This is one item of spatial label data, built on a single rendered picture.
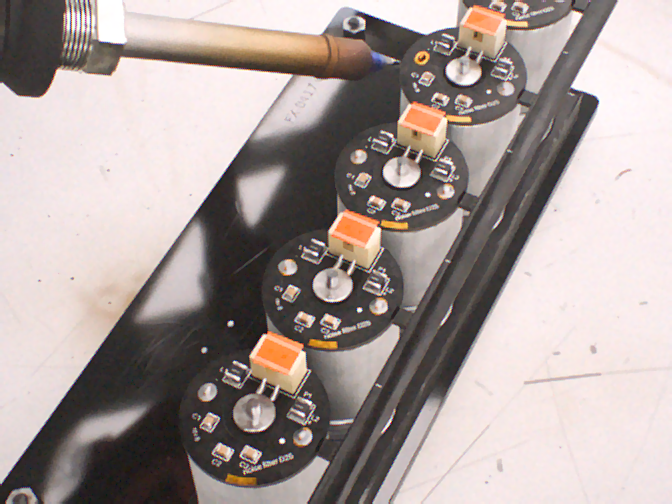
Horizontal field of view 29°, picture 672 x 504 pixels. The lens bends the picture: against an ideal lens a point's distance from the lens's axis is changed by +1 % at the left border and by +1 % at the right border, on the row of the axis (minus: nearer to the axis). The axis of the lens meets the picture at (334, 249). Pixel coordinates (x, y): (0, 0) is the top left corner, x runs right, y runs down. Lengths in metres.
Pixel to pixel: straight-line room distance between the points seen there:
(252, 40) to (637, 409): 0.12
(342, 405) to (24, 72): 0.08
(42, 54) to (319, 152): 0.11
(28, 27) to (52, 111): 0.12
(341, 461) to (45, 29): 0.08
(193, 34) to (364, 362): 0.07
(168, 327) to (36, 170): 0.07
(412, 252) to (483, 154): 0.03
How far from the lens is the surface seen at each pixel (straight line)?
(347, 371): 0.23
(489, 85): 0.26
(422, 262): 0.24
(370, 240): 0.22
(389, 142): 0.24
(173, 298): 0.29
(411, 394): 0.26
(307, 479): 0.22
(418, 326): 0.22
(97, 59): 0.23
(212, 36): 0.24
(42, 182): 0.33
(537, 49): 0.27
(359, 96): 0.32
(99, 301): 0.30
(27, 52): 0.22
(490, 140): 0.26
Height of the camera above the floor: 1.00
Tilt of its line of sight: 56 degrees down
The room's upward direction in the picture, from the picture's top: 1 degrees counter-clockwise
